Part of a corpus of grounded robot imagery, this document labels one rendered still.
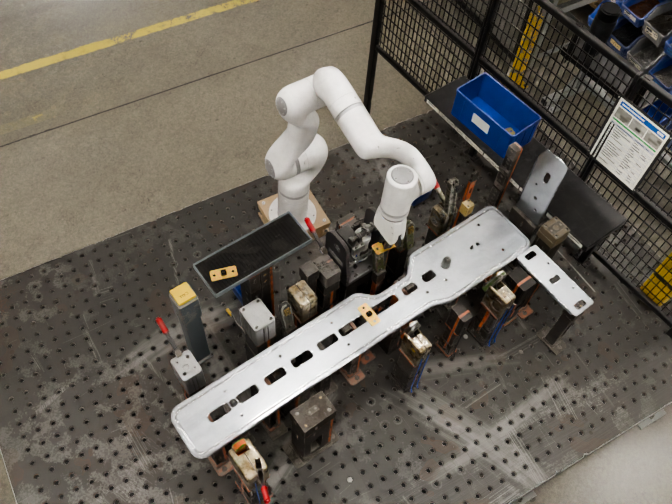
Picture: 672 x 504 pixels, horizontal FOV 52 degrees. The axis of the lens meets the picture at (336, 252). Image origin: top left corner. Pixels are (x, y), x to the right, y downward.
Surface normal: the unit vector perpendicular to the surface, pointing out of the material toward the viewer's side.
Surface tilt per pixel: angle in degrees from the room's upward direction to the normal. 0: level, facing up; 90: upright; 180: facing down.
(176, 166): 0
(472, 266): 0
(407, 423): 0
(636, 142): 90
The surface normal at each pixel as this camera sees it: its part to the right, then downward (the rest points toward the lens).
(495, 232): 0.05, -0.53
